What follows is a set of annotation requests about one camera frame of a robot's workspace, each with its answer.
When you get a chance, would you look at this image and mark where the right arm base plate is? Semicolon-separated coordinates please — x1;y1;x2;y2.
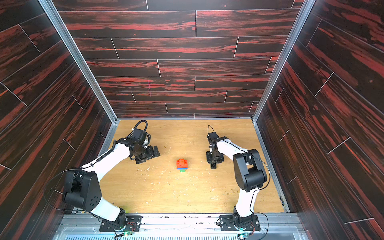
217;214;261;231

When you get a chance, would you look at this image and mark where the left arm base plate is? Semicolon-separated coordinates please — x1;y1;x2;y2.
99;215;143;233

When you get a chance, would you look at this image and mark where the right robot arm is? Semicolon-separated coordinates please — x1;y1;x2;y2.
207;132;268;229

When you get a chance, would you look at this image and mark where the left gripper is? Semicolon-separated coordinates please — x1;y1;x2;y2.
134;144;162;164

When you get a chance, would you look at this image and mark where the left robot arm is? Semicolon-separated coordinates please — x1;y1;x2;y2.
63;129;160;231

